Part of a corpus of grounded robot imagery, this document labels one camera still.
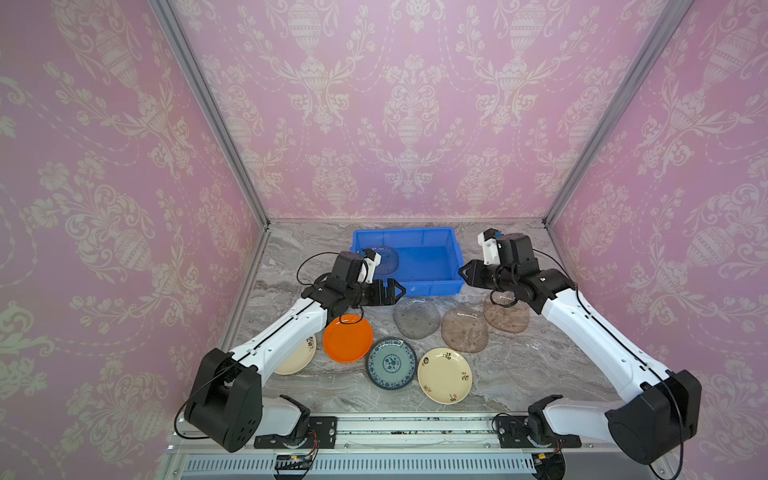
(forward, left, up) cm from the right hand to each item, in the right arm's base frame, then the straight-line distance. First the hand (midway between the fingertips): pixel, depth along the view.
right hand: (462, 270), depth 80 cm
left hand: (-4, +18, -5) cm, 19 cm away
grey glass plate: (-2, +12, -22) cm, 25 cm away
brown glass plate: (-7, -3, -22) cm, 23 cm away
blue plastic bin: (+19, +5, -18) cm, 27 cm away
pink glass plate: (-4, -18, -22) cm, 28 cm away
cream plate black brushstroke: (-13, +48, -22) cm, 54 cm away
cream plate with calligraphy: (-20, +5, -22) cm, 30 cm away
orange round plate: (-10, +33, -19) cm, 39 cm away
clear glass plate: (+20, +20, -20) cm, 34 cm away
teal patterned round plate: (-16, +20, -21) cm, 34 cm away
